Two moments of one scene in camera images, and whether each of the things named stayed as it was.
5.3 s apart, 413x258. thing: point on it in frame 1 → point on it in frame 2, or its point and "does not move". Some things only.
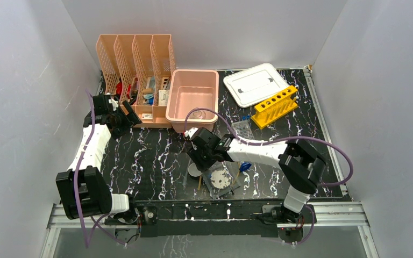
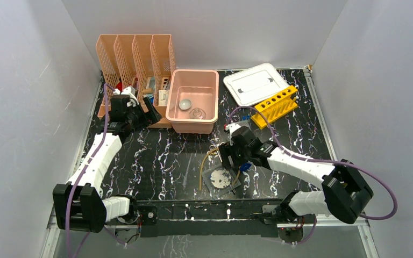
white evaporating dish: [193, 171] → [185, 104]
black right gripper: [194, 154] → [226, 150]
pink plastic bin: [192, 88] does not move
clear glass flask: [199, 114] does not move
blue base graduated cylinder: [244, 166] does not move
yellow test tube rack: [270, 110] does not move
